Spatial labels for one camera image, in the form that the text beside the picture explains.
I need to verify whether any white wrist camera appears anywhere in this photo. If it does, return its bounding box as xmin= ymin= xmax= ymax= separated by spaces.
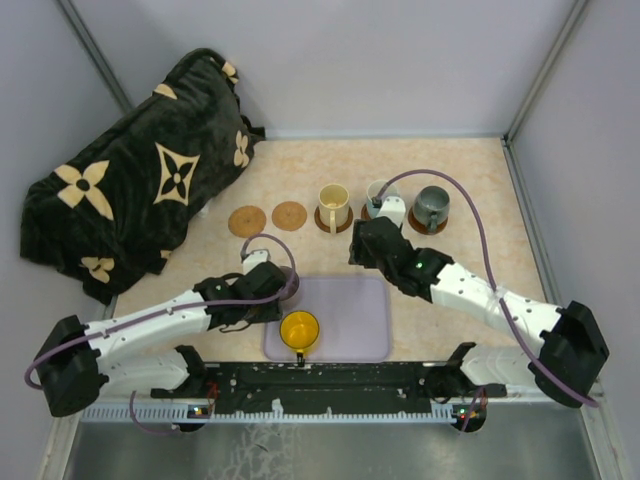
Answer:
xmin=376 ymin=196 xmax=406 ymax=229
xmin=242 ymin=249 xmax=270 ymax=275

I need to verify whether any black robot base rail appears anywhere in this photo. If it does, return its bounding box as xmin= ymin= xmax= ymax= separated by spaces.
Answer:
xmin=151 ymin=362 xmax=477 ymax=413

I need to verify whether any grey ceramic mug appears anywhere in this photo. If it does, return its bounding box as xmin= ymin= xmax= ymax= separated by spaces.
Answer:
xmin=412 ymin=185 xmax=450 ymax=231

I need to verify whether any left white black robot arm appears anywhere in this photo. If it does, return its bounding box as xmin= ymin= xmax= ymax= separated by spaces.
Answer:
xmin=30 ymin=261 xmax=297 ymax=418

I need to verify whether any purple glass mug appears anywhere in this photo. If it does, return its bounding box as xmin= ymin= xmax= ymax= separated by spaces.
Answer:
xmin=280 ymin=266 xmax=300 ymax=302

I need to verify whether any white perforated cable duct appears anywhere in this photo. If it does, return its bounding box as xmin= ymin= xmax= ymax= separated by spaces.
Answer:
xmin=79 ymin=403 xmax=476 ymax=425

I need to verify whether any white light blue mug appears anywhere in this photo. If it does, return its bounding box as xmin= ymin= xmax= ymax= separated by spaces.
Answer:
xmin=366 ymin=180 xmax=400 ymax=217

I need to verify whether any dark wooden coaster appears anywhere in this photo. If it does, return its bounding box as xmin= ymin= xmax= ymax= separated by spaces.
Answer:
xmin=314 ymin=206 xmax=353 ymax=234
xmin=408 ymin=208 xmax=448 ymax=235
xmin=360 ymin=203 xmax=373 ymax=221

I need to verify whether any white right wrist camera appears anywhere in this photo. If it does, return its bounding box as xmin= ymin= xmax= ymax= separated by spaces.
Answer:
xmin=376 ymin=196 xmax=406 ymax=229

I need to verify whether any cream ceramic mug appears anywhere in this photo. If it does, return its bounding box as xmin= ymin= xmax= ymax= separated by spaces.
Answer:
xmin=318 ymin=184 xmax=350 ymax=234

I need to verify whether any black floral plush blanket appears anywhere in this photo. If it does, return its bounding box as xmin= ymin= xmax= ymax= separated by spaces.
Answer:
xmin=20 ymin=48 xmax=265 ymax=303

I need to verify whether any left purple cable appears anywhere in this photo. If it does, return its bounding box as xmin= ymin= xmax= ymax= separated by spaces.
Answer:
xmin=24 ymin=232 xmax=297 ymax=439

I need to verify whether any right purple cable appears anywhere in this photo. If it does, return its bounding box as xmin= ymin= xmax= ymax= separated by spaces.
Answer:
xmin=371 ymin=168 xmax=601 ymax=434

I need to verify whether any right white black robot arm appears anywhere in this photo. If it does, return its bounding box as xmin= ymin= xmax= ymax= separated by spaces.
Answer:
xmin=349 ymin=217 xmax=610 ymax=408

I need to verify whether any yellow glass mug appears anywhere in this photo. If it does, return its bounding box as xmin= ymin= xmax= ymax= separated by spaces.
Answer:
xmin=279 ymin=310 xmax=320 ymax=368

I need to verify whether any woven rattan coaster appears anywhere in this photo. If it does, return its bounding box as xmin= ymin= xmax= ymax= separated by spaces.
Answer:
xmin=228 ymin=205 xmax=267 ymax=238
xmin=271 ymin=201 xmax=307 ymax=232

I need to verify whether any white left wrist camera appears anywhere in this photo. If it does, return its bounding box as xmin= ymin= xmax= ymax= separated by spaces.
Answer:
xmin=242 ymin=249 xmax=270 ymax=275

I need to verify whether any lavender plastic tray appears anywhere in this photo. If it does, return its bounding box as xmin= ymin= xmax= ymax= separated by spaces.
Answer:
xmin=283 ymin=276 xmax=392 ymax=363

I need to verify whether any purple cable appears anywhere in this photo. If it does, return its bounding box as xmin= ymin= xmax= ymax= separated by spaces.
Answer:
xmin=371 ymin=168 xmax=601 ymax=434
xmin=24 ymin=232 xmax=297 ymax=439

